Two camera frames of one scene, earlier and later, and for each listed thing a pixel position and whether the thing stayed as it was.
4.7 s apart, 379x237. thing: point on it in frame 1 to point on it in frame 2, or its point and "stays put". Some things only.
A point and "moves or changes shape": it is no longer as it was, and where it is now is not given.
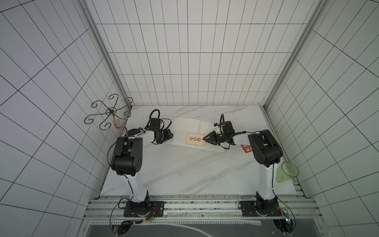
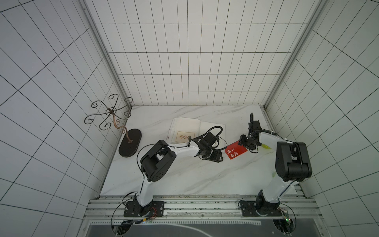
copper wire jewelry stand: x=113 y=111 stays put
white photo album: x=190 y=132 stays put
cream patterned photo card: x=195 y=138 moves or changes shape
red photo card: x=247 y=148 moves or changes shape
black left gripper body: x=164 y=136 to x=207 y=153
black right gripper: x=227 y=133 to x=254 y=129
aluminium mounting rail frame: x=198 y=208 stays put
